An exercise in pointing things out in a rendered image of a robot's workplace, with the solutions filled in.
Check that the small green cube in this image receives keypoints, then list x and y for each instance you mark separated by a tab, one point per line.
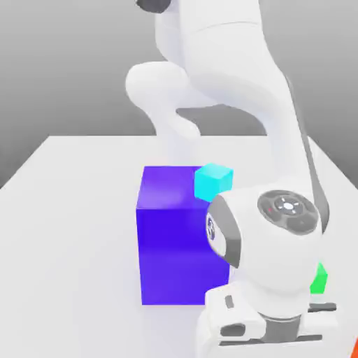
318	282

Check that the small cyan cube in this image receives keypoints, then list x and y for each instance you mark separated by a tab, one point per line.
212	180

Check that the large blue box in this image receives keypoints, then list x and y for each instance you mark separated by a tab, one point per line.
170	251

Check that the large orange box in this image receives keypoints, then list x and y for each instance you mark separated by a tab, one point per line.
355	351

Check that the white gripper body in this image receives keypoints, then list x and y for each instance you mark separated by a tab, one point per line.
251	351

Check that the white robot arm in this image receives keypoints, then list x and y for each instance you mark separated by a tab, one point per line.
229	70

